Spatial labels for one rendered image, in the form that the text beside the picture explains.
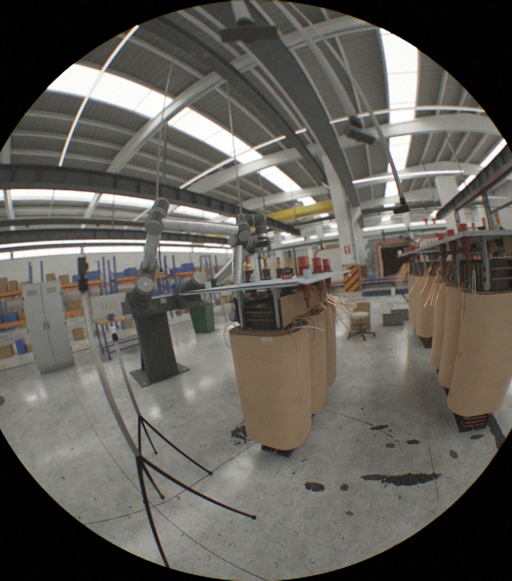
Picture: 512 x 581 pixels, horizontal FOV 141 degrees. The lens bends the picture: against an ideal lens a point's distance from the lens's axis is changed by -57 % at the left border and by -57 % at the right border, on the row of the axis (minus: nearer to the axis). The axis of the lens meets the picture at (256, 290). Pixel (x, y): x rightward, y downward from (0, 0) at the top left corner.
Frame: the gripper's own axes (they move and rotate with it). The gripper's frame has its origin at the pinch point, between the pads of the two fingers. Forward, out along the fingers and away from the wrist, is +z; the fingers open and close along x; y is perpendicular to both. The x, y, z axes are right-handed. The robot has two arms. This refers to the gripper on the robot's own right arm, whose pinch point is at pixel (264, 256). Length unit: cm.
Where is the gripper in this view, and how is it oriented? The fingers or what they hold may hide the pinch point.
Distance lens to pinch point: 182.0
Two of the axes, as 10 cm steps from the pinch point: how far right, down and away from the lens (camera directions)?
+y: -5.7, 1.2, -8.1
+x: 8.1, -0.6, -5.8
